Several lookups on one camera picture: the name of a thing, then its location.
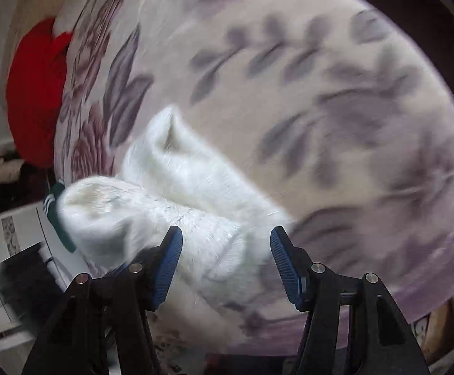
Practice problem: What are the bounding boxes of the floral purple blanket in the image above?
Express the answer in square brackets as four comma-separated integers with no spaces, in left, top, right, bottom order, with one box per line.
[53,0,454,350]

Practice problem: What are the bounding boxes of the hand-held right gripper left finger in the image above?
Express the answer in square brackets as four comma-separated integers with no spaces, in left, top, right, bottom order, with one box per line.
[22,227,184,375]

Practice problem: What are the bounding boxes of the green striped pants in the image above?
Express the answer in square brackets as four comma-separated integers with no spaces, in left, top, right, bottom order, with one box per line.
[43,179,78,254]

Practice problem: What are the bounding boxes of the red quilt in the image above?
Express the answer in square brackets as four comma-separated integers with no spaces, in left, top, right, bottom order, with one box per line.
[6,17,75,169]

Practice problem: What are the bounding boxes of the white fuzzy jacket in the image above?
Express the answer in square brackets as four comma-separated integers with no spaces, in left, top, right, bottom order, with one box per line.
[57,103,295,321]

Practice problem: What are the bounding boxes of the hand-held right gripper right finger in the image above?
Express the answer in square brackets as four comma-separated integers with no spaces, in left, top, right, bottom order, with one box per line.
[270,226,431,375]

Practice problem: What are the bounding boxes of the white wardrobe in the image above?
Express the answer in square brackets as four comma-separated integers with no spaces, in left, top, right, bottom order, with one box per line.
[0,202,108,356]

